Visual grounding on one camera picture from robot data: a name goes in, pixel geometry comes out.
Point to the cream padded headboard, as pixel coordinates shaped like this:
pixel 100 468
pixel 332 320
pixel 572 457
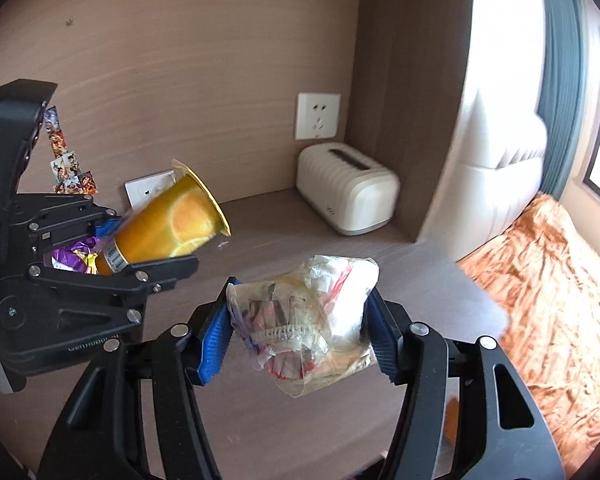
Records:
pixel 495 160

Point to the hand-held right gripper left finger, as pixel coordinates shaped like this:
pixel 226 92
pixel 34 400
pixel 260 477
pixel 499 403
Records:
pixel 215 340

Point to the brown cabinet side panel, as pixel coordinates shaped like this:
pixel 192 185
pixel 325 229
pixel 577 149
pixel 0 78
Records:
pixel 405 85

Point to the teal curtain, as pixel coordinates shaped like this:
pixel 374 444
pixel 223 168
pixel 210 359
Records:
pixel 562 85

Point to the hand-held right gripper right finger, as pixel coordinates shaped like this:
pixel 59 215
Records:
pixel 380 340

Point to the cartoon wall sticker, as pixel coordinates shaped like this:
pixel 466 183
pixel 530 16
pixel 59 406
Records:
pixel 52 120
pixel 88 182
pixel 65 165
pixel 66 186
pixel 59 144

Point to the white wall socket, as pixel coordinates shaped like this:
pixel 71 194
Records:
pixel 317 115
pixel 150 187

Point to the cream ribbed box with slot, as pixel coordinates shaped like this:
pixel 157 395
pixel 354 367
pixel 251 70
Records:
pixel 347 190

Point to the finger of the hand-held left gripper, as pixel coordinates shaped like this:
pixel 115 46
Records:
pixel 150 275
pixel 65 210

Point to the orange blanket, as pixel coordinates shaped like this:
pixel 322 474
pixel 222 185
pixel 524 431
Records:
pixel 545 300

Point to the white pink plastic wrapper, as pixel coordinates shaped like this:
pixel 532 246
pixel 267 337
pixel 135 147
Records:
pixel 305 320

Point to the purple snack wrapper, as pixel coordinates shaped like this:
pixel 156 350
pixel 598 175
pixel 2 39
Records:
pixel 75 255

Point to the yellow plastic cup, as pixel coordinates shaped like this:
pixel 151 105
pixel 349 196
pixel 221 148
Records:
pixel 167 220

